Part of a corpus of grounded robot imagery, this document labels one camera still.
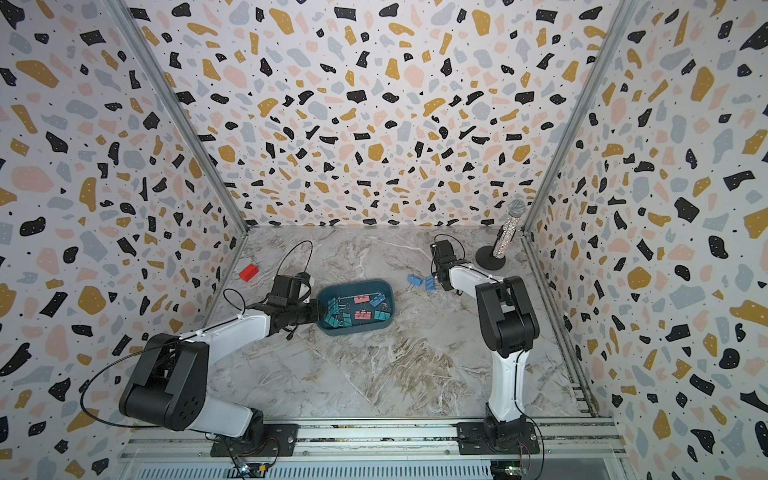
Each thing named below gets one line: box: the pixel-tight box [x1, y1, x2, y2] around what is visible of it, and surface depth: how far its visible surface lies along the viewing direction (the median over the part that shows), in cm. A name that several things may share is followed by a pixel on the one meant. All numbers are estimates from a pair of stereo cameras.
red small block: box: [239, 264, 259, 282], surface depth 108 cm
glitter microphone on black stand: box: [475, 199, 527, 271], surface depth 97 cm
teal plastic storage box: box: [317, 279, 395, 336], surface depth 99 cm
